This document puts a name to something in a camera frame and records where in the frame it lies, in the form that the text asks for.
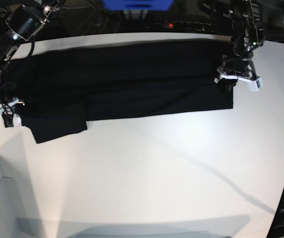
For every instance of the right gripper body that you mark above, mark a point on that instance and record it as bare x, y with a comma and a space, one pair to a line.
8, 108

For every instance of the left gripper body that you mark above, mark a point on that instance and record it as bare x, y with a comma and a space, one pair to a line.
236, 69

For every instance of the black T-shirt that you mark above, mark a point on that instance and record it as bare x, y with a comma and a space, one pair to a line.
63, 90

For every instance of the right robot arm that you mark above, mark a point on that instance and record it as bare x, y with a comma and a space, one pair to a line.
22, 25

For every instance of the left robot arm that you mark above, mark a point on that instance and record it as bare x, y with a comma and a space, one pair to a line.
248, 36

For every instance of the black power strip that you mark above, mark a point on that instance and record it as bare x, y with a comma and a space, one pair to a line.
189, 27

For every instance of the blue box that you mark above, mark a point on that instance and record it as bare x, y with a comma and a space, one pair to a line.
160, 5

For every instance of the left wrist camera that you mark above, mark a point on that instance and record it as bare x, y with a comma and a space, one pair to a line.
256, 84

